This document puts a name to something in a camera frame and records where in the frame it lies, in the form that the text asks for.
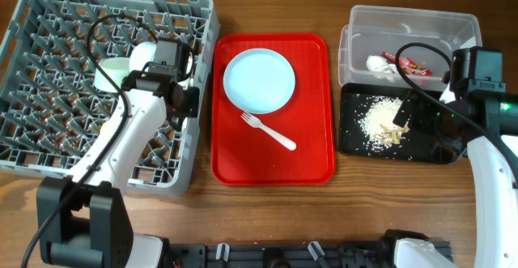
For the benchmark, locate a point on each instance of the rice and food scraps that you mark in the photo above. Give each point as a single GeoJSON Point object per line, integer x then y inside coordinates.
{"type": "Point", "coordinates": [377, 123]}

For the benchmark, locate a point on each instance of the red snack wrapper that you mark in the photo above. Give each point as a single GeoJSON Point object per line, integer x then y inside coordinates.
{"type": "Point", "coordinates": [407, 64]}

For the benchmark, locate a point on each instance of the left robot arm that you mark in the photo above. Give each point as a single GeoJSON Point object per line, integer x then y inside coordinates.
{"type": "Point", "coordinates": [83, 221]}

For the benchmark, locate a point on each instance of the green saucer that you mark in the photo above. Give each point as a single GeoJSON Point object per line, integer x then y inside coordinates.
{"type": "Point", "coordinates": [116, 69]}

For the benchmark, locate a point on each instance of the black waste tray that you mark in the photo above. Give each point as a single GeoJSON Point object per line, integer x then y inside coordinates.
{"type": "Point", "coordinates": [351, 140]}

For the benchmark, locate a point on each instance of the grey dishwasher rack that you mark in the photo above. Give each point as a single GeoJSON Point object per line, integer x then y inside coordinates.
{"type": "Point", "coordinates": [51, 113]}

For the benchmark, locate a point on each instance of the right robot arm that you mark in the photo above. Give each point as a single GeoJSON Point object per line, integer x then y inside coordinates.
{"type": "Point", "coordinates": [495, 180]}

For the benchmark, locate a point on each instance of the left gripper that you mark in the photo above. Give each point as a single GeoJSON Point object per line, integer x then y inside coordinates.
{"type": "Point", "coordinates": [192, 107]}

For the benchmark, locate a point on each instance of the yellow cup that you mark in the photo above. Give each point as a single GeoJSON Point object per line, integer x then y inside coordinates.
{"type": "Point", "coordinates": [105, 127]}

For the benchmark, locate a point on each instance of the red serving tray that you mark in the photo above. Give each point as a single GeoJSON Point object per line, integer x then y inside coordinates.
{"type": "Point", "coordinates": [242, 155]}

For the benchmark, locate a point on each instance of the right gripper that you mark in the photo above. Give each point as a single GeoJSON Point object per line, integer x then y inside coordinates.
{"type": "Point", "coordinates": [418, 121]}

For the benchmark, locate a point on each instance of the pink plastic fork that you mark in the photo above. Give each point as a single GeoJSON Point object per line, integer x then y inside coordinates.
{"type": "Point", "coordinates": [255, 122]}

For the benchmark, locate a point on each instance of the light blue bowl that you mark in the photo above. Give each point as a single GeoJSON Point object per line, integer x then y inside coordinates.
{"type": "Point", "coordinates": [141, 55]}

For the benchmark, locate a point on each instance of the clear plastic bin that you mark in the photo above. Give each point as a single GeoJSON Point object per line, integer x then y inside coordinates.
{"type": "Point", "coordinates": [373, 30]}

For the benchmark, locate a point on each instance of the white napkin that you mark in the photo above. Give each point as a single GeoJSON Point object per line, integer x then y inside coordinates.
{"type": "Point", "coordinates": [380, 64]}

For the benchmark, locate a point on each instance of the light blue plate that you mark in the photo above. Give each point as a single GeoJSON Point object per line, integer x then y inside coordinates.
{"type": "Point", "coordinates": [259, 81]}

